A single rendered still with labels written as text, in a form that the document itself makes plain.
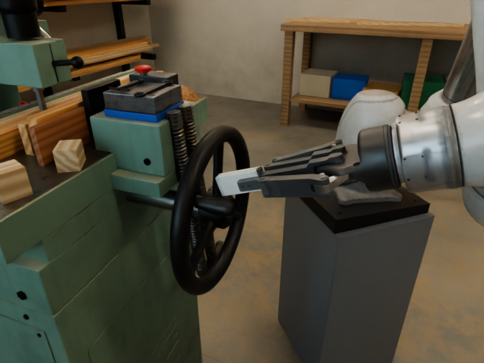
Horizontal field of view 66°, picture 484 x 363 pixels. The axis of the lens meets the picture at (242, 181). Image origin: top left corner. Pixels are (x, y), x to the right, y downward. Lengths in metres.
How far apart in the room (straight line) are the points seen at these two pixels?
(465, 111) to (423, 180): 0.08
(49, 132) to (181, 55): 3.91
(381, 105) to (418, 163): 0.57
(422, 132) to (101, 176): 0.48
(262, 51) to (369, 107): 3.12
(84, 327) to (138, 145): 0.32
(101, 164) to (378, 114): 0.65
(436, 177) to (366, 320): 0.87
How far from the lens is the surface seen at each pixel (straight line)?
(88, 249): 0.67
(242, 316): 1.56
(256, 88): 4.14
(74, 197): 0.62
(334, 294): 1.09
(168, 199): 0.67
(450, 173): 0.43
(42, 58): 0.71
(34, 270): 0.61
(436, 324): 1.70
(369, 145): 0.44
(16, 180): 0.57
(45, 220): 0.59
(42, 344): 0.74
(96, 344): 0.78
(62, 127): 0.68
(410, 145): 0.42
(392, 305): 1.28
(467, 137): 0.42
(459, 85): 0.99
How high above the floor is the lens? 1.16
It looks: 28 degrees down
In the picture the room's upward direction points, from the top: straight up
